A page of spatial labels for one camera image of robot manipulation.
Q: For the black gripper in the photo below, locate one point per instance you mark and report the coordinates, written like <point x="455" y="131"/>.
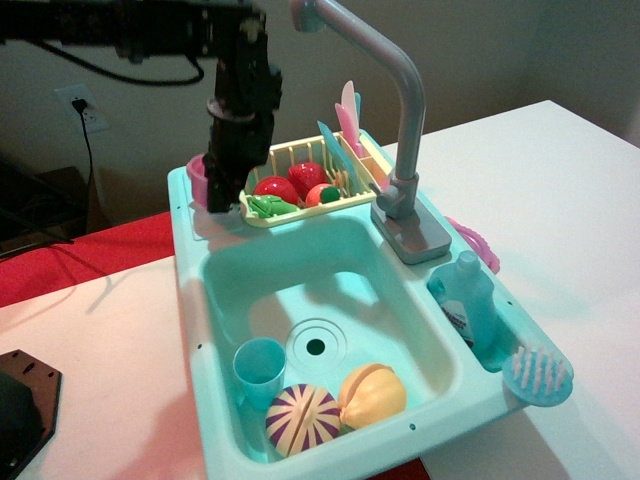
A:
<point x="238" y="144"/>

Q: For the pink plastic cup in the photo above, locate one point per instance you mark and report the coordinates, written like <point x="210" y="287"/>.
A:
<point x="195" y="170"/>

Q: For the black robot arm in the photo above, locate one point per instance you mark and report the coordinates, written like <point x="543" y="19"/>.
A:
<point x="247" y="89"/>

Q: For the teal plastic cup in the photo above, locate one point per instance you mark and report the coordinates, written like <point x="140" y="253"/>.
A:
<point x="259" y="365"/>

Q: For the teal toy sink unit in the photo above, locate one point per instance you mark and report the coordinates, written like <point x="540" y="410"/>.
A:
<point x="332" y="291"/>

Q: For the green toy vegetable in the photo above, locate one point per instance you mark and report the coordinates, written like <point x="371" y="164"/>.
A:
<point x="268" y="206"/>

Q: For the red toy apple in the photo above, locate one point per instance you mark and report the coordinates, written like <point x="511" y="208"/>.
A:
<point x="277" y="186"/>

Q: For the red toy strawberry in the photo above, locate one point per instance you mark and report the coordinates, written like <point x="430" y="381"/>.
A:
<point x="304" y="176"/>

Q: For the orange toy tomato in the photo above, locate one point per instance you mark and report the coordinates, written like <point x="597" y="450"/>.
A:
<point x="323" y="193"/>

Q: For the yellow dish rack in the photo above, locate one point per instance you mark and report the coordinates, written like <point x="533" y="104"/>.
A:
<point x="372" y="169"/>

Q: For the teal toy plate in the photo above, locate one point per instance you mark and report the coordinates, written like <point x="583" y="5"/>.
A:
<point x="337" y="152"/>

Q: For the pink toy knife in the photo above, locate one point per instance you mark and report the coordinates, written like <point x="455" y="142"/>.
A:
<point x="350" y="129"/>

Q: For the light pink toy spatula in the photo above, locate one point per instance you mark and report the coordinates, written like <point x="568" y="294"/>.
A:
<point x="348" y="100"/>

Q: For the grey toy faucet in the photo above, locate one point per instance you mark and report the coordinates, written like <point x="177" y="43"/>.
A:
<point x="405" y="222"/>

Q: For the red cloth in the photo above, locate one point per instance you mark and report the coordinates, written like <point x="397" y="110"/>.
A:
<point x="51" y="268"/>

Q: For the purple striped toy onion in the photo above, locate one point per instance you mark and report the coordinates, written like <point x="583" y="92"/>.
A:
<point x="301" y="417"/>

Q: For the yellow toy fruit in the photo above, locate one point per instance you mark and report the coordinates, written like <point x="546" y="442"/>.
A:
<point x="369" y="394"/>

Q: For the blue soap bottle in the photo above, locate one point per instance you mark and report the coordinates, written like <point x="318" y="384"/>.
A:
<point x="464" y="293"/>

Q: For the blue scrub brush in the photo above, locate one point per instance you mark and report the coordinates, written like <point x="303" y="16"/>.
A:
<point x="537" y="377"/>

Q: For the white wall outlet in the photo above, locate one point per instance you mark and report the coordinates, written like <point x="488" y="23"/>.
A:
<point x="80" y="106"/>

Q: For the pink plastic toy handle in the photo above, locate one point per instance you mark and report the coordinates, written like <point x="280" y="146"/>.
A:
<point x="478" y="244"/>

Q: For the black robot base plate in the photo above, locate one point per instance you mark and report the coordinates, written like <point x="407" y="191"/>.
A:
<point x="30" y="396"/>

